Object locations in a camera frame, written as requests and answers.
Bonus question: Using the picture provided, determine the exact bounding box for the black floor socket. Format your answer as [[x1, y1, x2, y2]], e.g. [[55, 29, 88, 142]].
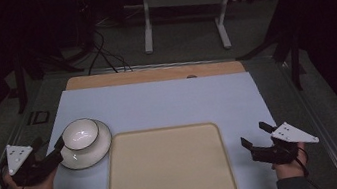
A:
[[26, 108, 52, 128]]

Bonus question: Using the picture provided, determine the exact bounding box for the person's right hand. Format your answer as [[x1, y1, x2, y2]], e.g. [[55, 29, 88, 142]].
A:
[[268, 140, 311, 182]]

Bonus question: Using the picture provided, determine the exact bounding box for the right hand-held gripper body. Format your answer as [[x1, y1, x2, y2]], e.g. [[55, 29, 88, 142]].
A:
[[247, 117, 323, 170]]

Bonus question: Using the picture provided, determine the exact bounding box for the white bowl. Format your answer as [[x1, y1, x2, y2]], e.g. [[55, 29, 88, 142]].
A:
[[58, 115, 103, 155]]

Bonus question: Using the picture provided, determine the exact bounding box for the white plate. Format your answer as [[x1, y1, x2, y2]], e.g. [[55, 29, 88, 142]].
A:
[[54, 116, 117, 173]]

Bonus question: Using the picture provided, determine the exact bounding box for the black tripod stand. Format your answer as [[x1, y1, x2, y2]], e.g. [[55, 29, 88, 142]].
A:
[[7, 36, 91, 115], [230, 13, 311, 100]]

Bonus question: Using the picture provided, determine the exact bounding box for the light blue mat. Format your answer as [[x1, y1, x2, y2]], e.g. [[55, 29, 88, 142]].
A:
[[36, 60, 287, 189]]

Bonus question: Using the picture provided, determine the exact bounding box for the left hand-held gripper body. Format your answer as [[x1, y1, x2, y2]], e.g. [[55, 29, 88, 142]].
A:
[[3, 137, 58, 189]]

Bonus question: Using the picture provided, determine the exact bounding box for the beige tray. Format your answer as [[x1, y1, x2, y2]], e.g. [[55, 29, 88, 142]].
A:
[[96, 116, 239, 189]]

